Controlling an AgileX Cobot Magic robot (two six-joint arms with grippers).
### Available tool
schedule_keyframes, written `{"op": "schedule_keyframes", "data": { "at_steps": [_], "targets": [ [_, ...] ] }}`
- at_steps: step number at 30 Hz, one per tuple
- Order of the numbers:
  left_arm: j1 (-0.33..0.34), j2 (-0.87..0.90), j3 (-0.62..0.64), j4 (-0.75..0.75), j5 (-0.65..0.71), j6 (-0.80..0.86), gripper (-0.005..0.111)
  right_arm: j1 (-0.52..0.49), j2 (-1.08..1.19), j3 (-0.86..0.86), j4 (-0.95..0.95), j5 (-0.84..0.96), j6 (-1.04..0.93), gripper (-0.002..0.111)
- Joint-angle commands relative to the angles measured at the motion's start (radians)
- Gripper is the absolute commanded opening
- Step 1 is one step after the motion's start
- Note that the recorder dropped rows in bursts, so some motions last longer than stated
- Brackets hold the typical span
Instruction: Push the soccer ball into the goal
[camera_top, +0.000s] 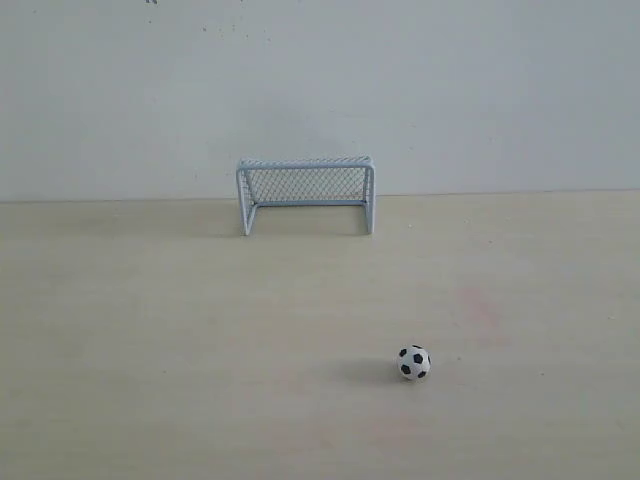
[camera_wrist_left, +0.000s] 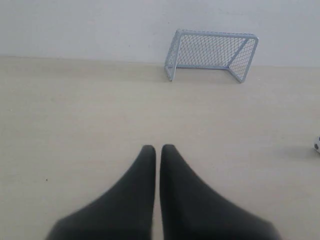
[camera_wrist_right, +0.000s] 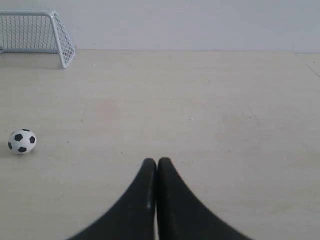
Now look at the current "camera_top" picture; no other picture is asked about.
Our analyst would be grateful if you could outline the black and white soccer ball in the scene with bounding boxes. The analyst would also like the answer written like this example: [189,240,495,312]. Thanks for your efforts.
[396,344,432,381]

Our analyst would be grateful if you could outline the small white soccer goal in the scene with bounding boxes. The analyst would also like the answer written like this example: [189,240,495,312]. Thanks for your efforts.
[235,156,376,236]

